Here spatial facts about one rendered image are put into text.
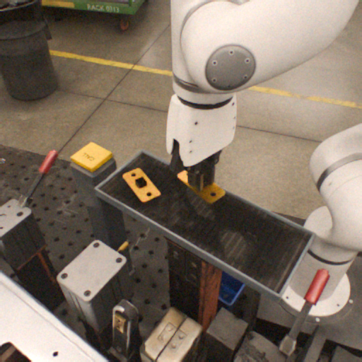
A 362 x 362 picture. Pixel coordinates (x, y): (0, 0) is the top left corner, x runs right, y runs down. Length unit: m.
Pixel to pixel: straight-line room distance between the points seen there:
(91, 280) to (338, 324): 0.62
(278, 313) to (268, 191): 1.41
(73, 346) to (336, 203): 0.52
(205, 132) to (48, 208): 0.92
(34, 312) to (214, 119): 0.49
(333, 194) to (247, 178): 1.68
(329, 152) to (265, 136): 1.99
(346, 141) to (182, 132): 0.34
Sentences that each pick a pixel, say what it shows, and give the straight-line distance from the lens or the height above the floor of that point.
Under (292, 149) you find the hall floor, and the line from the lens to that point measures 2.65.
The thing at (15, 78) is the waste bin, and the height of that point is 0.20.
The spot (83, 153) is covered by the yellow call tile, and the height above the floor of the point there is 1.16.
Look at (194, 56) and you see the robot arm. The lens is 0.35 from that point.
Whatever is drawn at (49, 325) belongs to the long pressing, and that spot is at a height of 1.00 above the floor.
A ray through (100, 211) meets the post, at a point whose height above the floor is 1.04.
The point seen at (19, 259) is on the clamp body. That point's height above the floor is 0.97.
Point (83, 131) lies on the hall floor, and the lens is 2.78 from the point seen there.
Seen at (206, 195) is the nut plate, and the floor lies 1.22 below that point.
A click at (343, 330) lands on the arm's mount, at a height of 0.79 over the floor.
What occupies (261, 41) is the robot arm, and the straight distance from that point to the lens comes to 0.35.
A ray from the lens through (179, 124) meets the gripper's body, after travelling 0.48.
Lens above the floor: 1.65
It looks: 46 degrees down
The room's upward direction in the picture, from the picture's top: straight up
